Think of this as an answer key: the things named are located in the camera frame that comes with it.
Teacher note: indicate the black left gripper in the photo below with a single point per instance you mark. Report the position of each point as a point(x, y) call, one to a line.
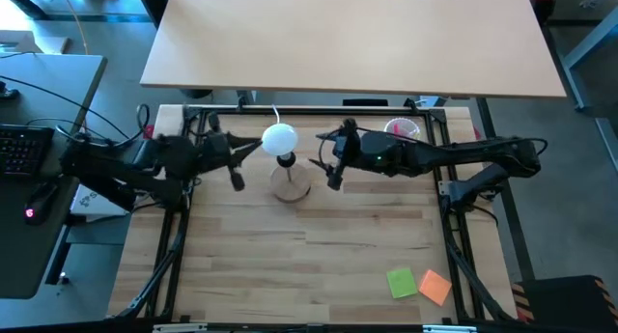
point(212, 164)

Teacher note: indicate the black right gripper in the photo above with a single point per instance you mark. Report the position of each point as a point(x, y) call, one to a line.
point(357, 164)

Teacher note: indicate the white reflector lightbulb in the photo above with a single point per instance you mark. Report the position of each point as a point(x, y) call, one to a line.
point(280, 139)

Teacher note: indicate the wooden base lamp stand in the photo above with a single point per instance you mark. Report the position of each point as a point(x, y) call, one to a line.
point(289, 185)

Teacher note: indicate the white textured cup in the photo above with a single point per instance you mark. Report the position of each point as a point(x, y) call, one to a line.
point(414, 128)

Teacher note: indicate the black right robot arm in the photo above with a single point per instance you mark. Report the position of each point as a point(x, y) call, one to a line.
point(458, 154)

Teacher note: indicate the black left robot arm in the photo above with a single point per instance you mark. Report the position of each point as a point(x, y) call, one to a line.
point(111, 166)

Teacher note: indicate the pink marker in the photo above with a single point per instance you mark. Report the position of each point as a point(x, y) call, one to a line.
point(400, 129)

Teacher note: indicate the large wooden desk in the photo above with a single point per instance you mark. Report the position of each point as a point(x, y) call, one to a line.
point(352, 38)

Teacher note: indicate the green sticky note pad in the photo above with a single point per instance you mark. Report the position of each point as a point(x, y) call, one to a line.
point(401, 283)

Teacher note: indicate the white printed box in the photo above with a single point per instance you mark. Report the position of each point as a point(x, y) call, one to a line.
point(92, 202)

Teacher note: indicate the orange sticky note pad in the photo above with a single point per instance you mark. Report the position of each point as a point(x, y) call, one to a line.
point(434, 287)

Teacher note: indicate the black computer mouse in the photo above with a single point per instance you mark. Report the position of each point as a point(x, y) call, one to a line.
point(41, 202)

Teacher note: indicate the black keyboard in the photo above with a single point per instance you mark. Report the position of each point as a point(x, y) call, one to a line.
point(24, 149)

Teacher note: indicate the grey side desk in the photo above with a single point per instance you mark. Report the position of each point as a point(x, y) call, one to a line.
point(29, 256)

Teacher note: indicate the black yellow striped crate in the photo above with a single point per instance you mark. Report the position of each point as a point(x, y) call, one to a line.
point(565, 304)

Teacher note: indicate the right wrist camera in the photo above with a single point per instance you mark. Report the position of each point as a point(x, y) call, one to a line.
point(345, 147)

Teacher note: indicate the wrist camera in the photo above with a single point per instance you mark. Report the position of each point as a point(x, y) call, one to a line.
point(345, 147)
point(218, 142)

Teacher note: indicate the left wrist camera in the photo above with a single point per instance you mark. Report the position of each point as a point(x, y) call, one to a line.
point(218, 142)

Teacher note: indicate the black aluminium table frame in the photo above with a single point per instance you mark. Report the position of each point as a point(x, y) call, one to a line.
point(314, 112)

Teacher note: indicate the grey metal desk frame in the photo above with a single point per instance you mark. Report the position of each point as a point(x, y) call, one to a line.
point(586, 46)

